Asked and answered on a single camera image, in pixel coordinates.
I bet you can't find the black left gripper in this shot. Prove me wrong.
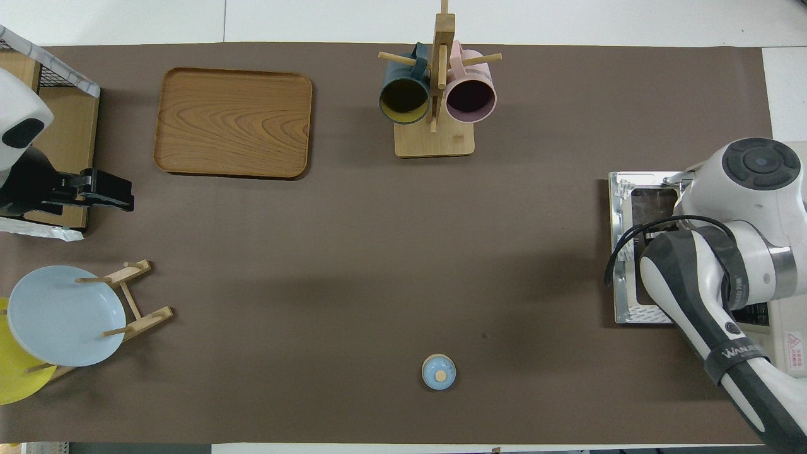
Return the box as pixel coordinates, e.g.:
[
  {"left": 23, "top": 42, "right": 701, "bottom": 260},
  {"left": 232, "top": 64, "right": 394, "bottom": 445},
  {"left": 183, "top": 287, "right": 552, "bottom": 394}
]
[{"left": 0, "top": 146, "right": 135, "bottom": 218}]

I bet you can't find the oven door with glass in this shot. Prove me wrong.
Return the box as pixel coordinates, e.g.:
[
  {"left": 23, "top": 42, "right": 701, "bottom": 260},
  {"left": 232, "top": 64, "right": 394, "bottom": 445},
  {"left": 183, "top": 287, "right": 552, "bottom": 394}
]
[{"left": 608, "top": 170, "right": 700, "bottom": 325}]

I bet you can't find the white toaster oven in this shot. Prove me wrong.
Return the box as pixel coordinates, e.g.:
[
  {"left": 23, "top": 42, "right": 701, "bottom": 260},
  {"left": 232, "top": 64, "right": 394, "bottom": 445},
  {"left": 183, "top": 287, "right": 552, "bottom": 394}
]
[{"left": 608, "top": 142, "right": 807, "bottom": 379}]

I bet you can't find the white checked basket liner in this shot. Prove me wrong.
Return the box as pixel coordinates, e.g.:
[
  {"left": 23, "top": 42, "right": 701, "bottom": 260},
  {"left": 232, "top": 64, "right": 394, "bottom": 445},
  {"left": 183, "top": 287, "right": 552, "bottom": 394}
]
[{"left": 0, "top": 25, "right": 102, "bottom": 242}]

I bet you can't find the light blue plate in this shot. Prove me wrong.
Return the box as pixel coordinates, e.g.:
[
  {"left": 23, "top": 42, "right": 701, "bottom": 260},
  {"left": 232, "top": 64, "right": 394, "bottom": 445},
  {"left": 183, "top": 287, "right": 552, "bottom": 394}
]
[{"left": 6, "top": 265, "right": 127, "bottom": 368}]

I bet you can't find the wooden plate rack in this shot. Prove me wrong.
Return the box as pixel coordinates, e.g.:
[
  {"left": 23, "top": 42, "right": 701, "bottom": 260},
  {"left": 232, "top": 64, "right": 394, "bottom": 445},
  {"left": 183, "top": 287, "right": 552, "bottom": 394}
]
[{"left": 25, "top": 259, "right": 174, "bottom": 382}]

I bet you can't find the wooden serving tray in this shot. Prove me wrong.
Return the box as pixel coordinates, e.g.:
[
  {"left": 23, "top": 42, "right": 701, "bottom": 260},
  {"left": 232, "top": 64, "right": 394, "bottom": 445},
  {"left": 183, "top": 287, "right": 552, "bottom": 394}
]
[{"left": 153, "top": 68, "right": 313, "bottom": 181}]

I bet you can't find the yellow plate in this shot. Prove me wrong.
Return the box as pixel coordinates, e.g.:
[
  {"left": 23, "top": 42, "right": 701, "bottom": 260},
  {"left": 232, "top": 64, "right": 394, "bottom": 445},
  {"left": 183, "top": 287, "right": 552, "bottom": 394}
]
[{"left": 0, "top": 296, "right": 57, "bottom": 405}]

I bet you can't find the brown table mat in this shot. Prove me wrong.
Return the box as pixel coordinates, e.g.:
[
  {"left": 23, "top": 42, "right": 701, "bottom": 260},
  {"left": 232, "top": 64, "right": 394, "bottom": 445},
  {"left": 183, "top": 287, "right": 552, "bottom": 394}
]
[{"left": 0, "top": 43, "right": 776, "bottom": 445}]

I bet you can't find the dark blue mug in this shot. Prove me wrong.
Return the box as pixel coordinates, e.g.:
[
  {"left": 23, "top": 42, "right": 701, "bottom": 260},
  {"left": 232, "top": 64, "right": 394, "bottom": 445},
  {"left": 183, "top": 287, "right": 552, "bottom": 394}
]
[{"left": 378, "top": 43, "right": 432, "bottom": 125}]

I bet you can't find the wooden mug rack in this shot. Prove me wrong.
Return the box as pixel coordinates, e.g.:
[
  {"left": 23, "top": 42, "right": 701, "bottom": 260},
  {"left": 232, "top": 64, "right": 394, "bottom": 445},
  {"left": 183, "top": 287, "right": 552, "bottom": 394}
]
[{"left": 378, "top": 0, "right": 503, "bottom": 158}]

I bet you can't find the pink mug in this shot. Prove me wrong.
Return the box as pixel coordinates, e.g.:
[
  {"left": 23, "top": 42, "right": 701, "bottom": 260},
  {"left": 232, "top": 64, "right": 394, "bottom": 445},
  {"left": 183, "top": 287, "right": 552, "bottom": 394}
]
[{"left": 445, "top": 42, "right": 498, "bottom": 124}]

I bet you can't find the small blue bell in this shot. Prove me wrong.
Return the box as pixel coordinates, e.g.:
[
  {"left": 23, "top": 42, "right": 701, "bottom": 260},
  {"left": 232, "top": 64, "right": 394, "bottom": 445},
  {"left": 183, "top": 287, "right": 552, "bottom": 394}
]
[{"left": 421, "top": 354, "right": 457, "bottom": 391}]

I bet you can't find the wire basket with wooden shelves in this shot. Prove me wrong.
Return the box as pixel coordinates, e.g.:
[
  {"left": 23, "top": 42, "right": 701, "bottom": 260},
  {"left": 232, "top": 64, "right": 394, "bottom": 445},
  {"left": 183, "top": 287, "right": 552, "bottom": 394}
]
[{"left": 0, "top": 25, "right": 102, "bottom": 242}]

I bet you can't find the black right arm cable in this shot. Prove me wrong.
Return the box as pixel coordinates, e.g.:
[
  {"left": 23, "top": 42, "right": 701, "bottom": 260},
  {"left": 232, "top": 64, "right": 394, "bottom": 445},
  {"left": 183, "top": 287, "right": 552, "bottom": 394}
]
[{"left": 604, "top": 216, "right": 751, "bottom": 310}]

